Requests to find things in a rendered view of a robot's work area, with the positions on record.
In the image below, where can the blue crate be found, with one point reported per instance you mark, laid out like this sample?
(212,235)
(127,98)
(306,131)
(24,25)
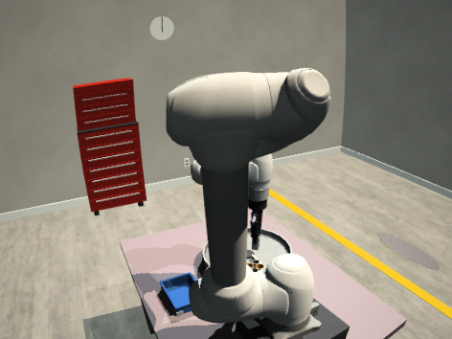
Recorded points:
(176,290)

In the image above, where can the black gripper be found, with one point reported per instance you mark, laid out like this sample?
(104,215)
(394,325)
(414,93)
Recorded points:
(257,208)

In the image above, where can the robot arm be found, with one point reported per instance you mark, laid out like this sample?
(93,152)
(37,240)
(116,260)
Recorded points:
(228,122)

